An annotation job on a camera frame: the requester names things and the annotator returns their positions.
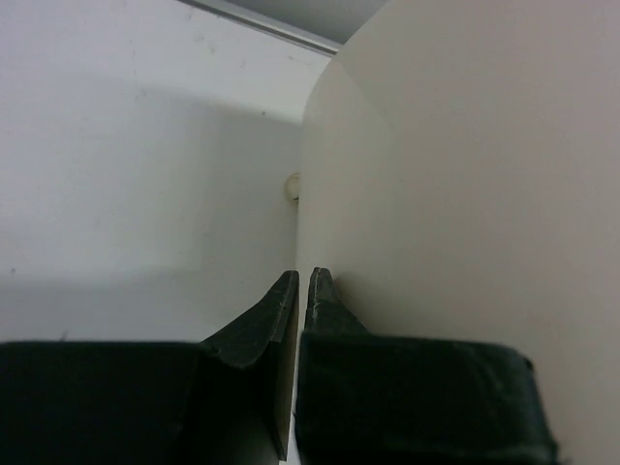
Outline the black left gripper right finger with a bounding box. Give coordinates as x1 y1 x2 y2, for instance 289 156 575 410
294 268 560 464

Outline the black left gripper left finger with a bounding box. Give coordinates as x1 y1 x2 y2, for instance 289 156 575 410
1 270 299 464

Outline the cream round drawer cabinet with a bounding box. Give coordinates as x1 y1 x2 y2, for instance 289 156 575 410
296 1 619 464

